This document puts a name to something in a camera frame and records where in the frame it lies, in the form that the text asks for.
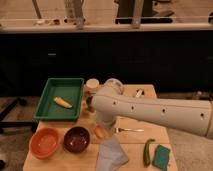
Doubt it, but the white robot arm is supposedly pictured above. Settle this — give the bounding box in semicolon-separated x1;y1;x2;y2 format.
91;78;213;139

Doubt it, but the orange bowl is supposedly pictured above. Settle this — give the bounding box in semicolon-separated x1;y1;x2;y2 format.
29;127;60;160

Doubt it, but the grey blue cloth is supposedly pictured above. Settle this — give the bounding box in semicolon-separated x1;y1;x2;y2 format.
96;136;129;171

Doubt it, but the yellow corn piece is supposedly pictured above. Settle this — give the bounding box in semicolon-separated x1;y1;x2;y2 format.
54;96;72;109

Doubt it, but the green plastic tray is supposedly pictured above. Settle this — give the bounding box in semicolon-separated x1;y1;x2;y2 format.
34;78;84;121

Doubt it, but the small metal cup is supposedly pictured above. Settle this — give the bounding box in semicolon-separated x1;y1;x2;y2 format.
86;96;94;112

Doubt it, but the teal sponge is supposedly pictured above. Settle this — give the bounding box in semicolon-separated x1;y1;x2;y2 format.
152;145;170;171

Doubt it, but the red yellow apple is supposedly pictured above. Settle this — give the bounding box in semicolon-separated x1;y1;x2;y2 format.
94;127;104;139

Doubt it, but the white lidded jar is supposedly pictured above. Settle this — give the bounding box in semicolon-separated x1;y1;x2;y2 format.
86;78;99;94

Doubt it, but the purple bowl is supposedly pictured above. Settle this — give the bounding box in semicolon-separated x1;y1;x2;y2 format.
63;126;90;153

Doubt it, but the black chair base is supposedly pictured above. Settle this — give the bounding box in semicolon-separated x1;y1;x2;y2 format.
0;97;38;134

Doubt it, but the green chili pepper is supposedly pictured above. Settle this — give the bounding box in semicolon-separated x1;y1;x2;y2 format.
143;138;155;167

